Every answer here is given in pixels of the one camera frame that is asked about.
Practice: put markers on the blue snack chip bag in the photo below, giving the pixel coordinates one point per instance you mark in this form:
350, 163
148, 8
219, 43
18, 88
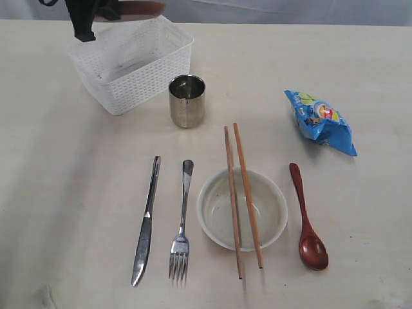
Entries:
319, 122

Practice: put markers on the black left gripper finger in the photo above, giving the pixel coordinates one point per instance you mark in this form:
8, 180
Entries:
82, 14
108, 10

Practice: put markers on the white woven plastic basket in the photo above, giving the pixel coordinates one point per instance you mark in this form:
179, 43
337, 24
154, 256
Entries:
132, 62

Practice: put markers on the shiny metal cup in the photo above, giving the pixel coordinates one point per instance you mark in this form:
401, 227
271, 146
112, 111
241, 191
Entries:
187, 100

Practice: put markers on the stainless steel fork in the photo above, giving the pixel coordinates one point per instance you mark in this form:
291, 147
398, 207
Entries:
179, 254

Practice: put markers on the dark spoon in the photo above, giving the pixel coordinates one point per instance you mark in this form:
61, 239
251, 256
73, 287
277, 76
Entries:
311, 249

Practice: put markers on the stainless steel table knife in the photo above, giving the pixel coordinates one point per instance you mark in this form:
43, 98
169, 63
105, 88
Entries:
144, 240

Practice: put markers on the brown wooden chopstick front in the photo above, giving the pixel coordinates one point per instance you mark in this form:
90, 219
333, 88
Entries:
248, 196

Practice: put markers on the brown wooden plate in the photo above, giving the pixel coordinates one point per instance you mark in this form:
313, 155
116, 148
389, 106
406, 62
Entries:
138, 10

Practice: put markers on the floral ceramic bowl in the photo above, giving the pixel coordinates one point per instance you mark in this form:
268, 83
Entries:
215, 211

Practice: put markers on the brown wooden chopstick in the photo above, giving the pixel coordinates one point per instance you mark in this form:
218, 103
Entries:
248, 196
233, 202

